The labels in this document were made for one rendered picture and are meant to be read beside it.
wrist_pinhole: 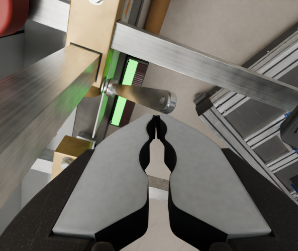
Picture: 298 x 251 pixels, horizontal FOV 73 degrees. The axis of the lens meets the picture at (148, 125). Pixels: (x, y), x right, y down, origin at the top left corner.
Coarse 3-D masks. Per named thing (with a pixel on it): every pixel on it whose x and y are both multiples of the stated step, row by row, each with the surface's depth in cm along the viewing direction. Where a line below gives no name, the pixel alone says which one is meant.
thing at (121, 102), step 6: (132, 60) 41; (132, 66) 41; (126, 72) 42; (132, 72) 42; (126, 78) 43; (132, 78) 43; (126, 84) 43; (120, 102) 45; (120, 108) 46; (114, 114) 47; (120, 114) 47; (114, 120) 48
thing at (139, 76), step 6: (138, 66) 41; (144, 66) 41; (138, 72) 42; (144, 72) 42; (138, 78) 42; (132, 84) 43; (138, 84) 43; (126, 102) 45; (132, 102) 45; (126, 108) 46; (132, 108) 46; (126, 114) 47; (126, 120) 48
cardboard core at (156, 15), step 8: (152, 0) 90; (160, 0) 88; (168, 0) 89; (152, 8) 91; (160, 8) 90; (152, 16) 92; (160, 16) 92; (152, 24) 93; (160, 24) 94; (152, 32) 95
